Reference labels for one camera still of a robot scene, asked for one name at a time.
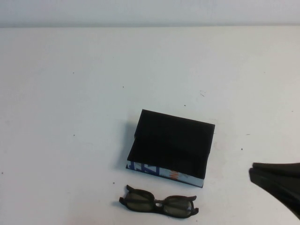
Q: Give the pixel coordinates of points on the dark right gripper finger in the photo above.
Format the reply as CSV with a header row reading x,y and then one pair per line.
x,y
276,185
276,167

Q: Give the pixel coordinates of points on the black framed glasses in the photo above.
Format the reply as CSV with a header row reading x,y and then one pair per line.
x,y
159,201

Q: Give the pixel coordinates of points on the black printed glasses case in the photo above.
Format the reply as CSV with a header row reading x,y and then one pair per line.
x,y
171,145

